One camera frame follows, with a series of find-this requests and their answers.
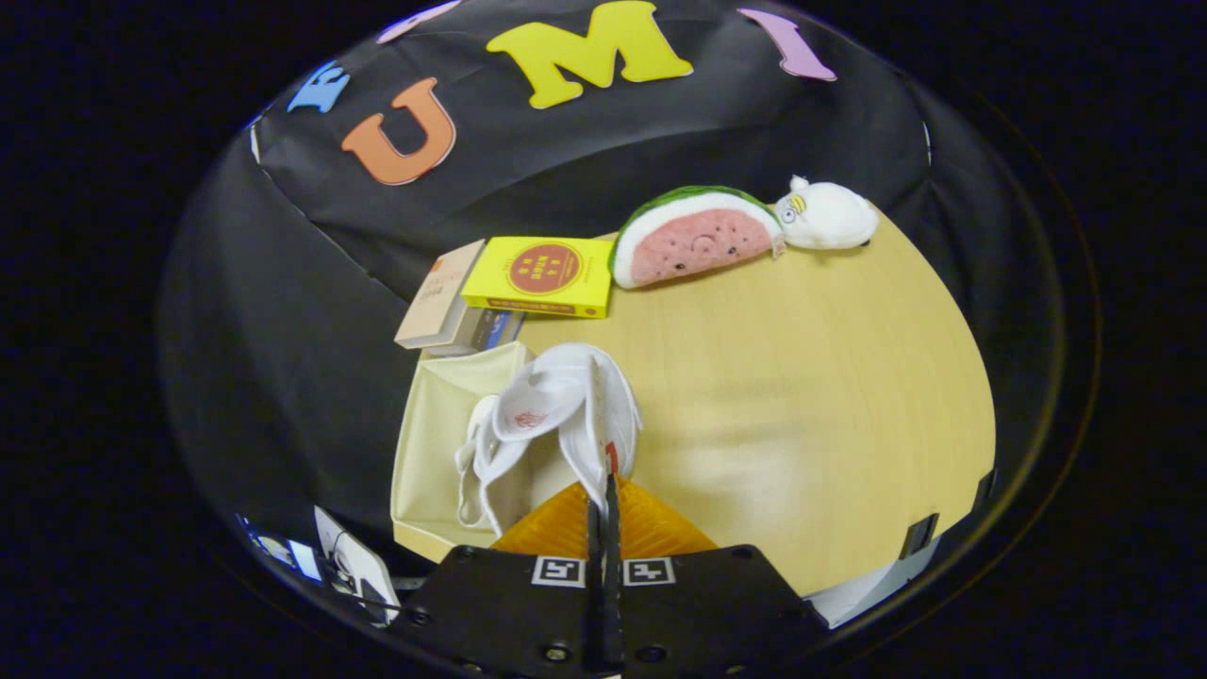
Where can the beige fabric storage box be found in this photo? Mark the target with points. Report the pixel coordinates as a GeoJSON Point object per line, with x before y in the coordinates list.
{"type": "Point", "coordinates": [429, 443]}

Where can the yellow book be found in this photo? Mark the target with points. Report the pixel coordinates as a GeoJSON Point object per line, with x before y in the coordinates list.
{"type": "Point", "coordinates": [547, 273]}

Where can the watermelon slice plush toy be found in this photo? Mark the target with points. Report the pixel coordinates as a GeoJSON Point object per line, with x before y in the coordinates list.
{"type": "Point", "coordinates": [698, 240]}

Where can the blue book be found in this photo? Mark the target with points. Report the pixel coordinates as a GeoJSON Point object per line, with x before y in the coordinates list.
{"type": "Point", "coordinates": [492, 330]}

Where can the white canvas shoe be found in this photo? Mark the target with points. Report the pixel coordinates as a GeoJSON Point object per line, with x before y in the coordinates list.
{"type": "Point", "coordinates": [566, 387]}
{"type": "Point", "coordinates": [486, 462]}

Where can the white plush toy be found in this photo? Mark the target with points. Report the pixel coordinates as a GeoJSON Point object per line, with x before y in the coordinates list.
{"type": "Point", "coordinates": [830, 217]}

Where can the white device with black parts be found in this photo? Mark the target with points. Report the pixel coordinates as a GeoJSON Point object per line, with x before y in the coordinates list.
{"type": "Point", "coordinates": [363, 566]}

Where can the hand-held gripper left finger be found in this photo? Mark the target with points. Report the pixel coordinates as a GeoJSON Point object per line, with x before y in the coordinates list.
{"type": "Point", "coordinates": [509, 613]}

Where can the beige book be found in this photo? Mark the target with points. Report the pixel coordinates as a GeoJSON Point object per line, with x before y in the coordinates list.
{"type": "Point", "coordinates": [438, 297]}

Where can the black table edge bracket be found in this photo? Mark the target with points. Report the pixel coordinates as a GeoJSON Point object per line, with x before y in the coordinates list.
{"type": "Point", "coordinates": [985, 488]}
{"type": "Point", "coordinates": [919, 536]}

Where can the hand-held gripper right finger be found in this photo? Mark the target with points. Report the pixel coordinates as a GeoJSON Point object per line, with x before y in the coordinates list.
{"type": "Point", "coordinates": [707, 613]}

